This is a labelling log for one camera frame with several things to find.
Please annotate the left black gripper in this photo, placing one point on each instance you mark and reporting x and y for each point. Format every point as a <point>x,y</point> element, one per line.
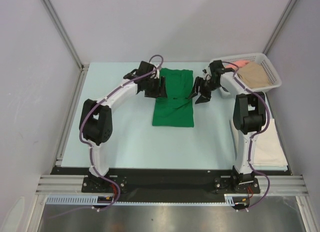
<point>162,93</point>

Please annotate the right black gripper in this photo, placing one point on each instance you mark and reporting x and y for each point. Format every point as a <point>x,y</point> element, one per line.
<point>203,86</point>

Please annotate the green t shirt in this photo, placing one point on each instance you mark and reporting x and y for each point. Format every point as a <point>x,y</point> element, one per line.
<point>177,109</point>

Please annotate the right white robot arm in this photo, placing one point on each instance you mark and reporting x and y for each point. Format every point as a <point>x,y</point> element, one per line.
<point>250,116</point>

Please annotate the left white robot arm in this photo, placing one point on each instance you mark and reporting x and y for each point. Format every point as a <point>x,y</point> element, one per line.
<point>96,123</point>

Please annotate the pink t shirt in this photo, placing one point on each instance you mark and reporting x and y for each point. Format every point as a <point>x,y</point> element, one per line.
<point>239,63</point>

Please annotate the beige t shirt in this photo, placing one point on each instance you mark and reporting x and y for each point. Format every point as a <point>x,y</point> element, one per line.
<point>253,75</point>

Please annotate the white plastic basket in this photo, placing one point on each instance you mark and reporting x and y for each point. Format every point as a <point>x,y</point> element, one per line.
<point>260,59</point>

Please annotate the folded white t shirt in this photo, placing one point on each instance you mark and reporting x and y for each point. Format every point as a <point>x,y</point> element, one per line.
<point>268,154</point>

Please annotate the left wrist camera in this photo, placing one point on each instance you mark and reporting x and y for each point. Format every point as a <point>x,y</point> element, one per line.
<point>146,70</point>

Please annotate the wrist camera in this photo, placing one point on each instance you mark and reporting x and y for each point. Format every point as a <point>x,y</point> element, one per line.
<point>146,70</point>
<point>216,68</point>

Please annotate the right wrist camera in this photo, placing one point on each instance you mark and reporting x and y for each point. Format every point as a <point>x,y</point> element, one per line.
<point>216,68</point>

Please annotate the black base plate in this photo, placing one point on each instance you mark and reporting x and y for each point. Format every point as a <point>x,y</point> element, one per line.
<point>167,184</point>

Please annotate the white cable duct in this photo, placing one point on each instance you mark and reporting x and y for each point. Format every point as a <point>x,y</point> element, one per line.
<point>105,200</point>

